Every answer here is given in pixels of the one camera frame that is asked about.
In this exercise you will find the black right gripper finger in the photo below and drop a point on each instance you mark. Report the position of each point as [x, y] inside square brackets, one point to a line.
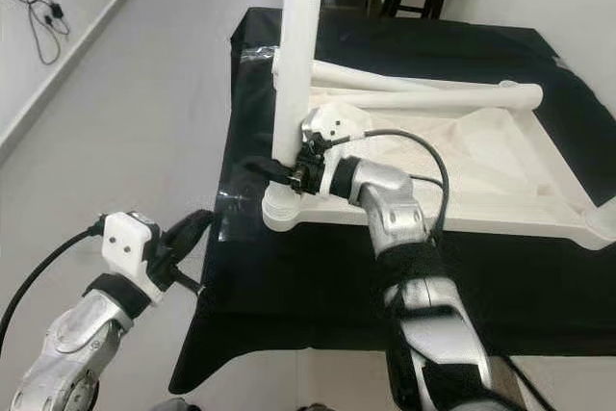
[268, 172]

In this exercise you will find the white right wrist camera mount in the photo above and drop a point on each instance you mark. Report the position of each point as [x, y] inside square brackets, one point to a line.
[332, 127]

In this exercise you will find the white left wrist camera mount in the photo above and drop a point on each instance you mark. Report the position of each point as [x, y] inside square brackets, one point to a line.
[130, 243]

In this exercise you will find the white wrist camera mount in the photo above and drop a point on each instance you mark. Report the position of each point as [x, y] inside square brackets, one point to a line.
[332, 127]
[130, 243]

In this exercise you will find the clear adhesive tape strip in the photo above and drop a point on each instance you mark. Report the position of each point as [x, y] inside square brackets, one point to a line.
[250, 50]
[563, 62]
[241, 214]

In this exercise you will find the white plastic table top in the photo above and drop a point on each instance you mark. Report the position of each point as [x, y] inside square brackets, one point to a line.
[491, 161]

